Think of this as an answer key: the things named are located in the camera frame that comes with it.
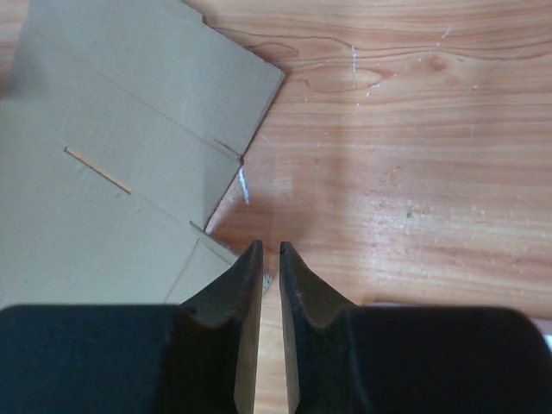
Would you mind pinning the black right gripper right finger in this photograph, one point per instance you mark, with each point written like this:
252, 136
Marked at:
341, 357

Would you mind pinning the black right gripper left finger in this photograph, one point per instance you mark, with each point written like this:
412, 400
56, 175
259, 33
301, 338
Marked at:
196, 357

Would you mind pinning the brown cardboard box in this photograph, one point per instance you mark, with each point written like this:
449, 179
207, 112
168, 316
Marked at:
122, 127

